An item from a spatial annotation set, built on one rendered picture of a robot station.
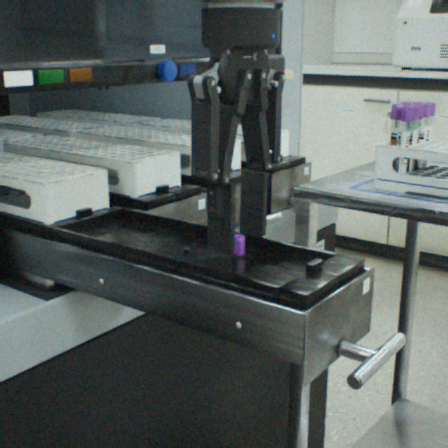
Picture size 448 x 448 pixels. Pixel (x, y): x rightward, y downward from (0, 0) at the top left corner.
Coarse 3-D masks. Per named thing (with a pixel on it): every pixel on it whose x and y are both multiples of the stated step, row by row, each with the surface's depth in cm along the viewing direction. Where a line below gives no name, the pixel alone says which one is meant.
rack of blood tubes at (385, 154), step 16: (384, 144) 87; (416, 144) 87; (432, 144) 87; (384, 160) 87; (432, 160) 82; (384, 176) 87; (400, 176) 86; (416, 176) 84; (432, 176) 85; (416, 192) 85; (432, 192) 83
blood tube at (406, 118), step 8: (408, 112) 83; (400, 120) 84; (408, 120) 84; (408, 128) 84; (400, 136) 85; (408, 136) 85; (400, 144) 85; (408, 144) 85; (400, 160) 86; (400, 168) 86
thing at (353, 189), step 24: (360, 168) 103; (312, 192) 88; (336, 192) 86; (360, 192) 86; (384, 192) 86; (408, 192) 86; (312, 216) 90; (408, 216) 80; (432, 216) 78; (312, 240) 91; (408, 240) 126; (408, 264) 127; (408, 288) 128; (408, 312) 130; (408, 336) 131; (408, 360) 134; (408, 408) 132; (432, 408) 132; (288, 432) 101; (384, 432) 123; (408, 432) 123; (432, 432) 123
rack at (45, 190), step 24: (0, 168) 79; (24, 168) 79; (48, 168) 79; (72, 168) 79; (96, 168) 79; (0, 192) 89; (24, 192) 90; (48, 192) 72; (72, 192) 74; (96, 192) 77; (24, 216) 75; (48, 216) 72; (72, 216) 75
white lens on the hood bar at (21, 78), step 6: (6, 72) 69; (12, 72) 69; (18, 72) 70; (24, 72) 71; (30, 72) 71; (6, 78) 69; (12, 78) 69; (18, 78) 70; (24, 78) 71; (30, 78) 71; (6, 84) 69; (12, 84) 70; (18, 84) 70; (24, 84) 71; (30, 84) 72
